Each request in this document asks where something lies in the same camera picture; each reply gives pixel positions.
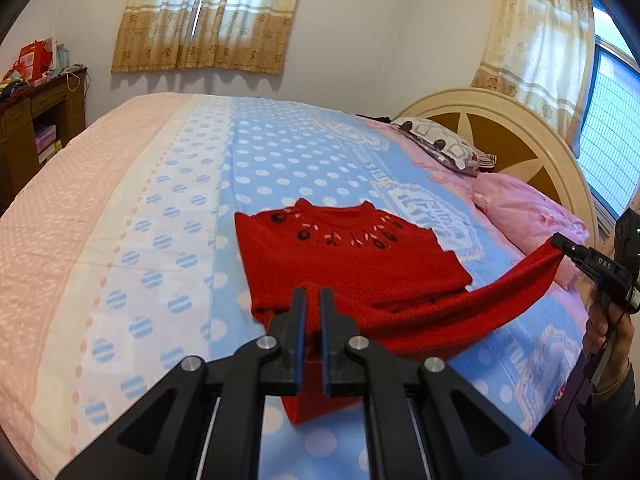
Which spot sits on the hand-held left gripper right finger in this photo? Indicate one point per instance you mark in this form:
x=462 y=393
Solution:
x=327 y=340

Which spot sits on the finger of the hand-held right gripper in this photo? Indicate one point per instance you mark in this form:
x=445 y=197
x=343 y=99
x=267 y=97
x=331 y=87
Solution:
x=570 y=249

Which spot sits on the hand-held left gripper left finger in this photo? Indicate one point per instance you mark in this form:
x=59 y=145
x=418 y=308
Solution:
x=300 y=340

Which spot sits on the red knitted sweater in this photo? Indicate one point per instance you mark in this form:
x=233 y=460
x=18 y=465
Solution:
x=350 y=260

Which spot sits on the person's right forearm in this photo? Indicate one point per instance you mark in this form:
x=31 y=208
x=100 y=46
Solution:
x=615 y=410

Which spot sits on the colourful clothes pile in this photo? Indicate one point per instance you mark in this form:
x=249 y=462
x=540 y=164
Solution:
x=14 y=85

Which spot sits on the person's right hand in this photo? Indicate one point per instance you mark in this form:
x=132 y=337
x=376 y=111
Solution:
x=596 y=332

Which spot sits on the pink pillow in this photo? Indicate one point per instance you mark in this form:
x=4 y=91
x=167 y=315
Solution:
x=520 y=210

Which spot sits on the window with mesh screen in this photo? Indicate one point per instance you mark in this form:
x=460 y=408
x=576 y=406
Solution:
x=610 y=135

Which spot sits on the cream wooden headboard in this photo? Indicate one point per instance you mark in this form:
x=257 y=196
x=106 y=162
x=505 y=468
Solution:
x=500 y=105

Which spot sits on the patterned pillow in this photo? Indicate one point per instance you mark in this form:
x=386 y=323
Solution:
x=440 y=140

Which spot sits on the blue pink printed bed sheet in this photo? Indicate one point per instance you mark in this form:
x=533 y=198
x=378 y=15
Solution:
x=150 y=210

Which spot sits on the beige patterned curtain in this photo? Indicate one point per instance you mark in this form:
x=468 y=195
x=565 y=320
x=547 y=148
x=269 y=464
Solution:
x=535 y=50
x=210 y=20

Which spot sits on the pink box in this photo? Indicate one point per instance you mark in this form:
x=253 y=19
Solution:
x=47 y=142

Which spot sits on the brown wooden desk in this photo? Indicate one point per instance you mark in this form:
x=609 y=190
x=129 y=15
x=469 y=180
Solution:
x=50 y=100

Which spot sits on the pale green packet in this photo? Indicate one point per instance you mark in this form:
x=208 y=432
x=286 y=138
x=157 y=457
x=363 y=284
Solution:
x=62 y=56

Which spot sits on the red gift bag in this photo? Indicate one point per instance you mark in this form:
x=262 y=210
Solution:
x=35 y=62

